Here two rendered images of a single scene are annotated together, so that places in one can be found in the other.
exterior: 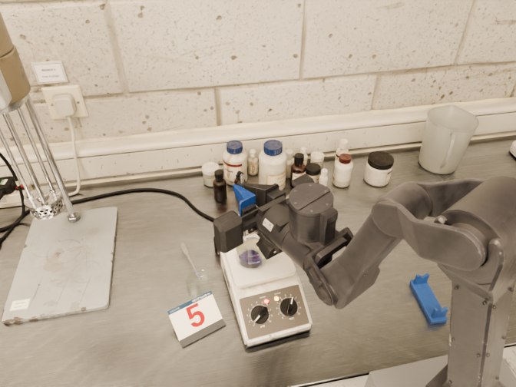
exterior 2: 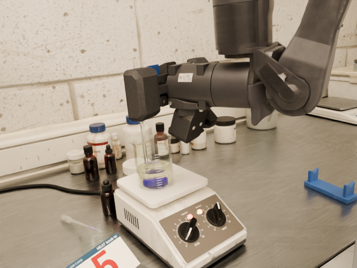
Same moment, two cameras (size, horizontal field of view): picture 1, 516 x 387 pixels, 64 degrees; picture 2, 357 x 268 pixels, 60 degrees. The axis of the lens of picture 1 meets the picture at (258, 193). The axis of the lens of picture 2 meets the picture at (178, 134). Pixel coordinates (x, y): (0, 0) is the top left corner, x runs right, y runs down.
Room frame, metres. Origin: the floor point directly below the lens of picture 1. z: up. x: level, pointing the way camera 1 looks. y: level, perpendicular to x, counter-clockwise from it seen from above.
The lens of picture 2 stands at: (0.07, 0.14, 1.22)
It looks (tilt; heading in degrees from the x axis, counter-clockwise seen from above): 17 degrees down; 340
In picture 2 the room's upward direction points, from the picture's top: 4 degrees counter-clockwise
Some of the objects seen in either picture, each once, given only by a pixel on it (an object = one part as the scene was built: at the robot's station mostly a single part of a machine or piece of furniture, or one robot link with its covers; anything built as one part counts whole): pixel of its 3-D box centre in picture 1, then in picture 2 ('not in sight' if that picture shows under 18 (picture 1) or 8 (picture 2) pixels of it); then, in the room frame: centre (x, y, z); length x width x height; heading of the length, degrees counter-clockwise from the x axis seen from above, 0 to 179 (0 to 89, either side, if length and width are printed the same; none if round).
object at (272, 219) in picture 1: (278, 222); (191, 84); (0.46, -0.03, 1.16); 0.19 x 0.08 x 0.06; 127
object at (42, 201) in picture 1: (25, 158); not in sight; (0.61, 0.42, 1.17); 0.07 x 0.07 x 0.25
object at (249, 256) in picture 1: (249, 245); (152, 162); (0.53, 0.02, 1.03); 0.07 x 0.06 x 0.08; 101
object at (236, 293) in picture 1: (262, 281); (172, 210); (0.51, -0.01, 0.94); 0.22 x 0.13 x 0.08; 17
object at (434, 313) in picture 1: (429, 296); (329, 184); (0.49, -0.34, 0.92); 0.10 x 0.03 x 0.04; 8
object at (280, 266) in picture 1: (258, 256); (161, 182); (0.54, 0.00, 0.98); 0.12 x 0.12 x 0.01; 17
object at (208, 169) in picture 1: (210, 174); (77, 161); (0.88, 0.13, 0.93); 0.05 x 0.05 x 0.05
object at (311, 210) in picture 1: (322, 242); (262, 49); (0.38, -0.09, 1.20); 0.11 x 0.08 x 0.12; 37
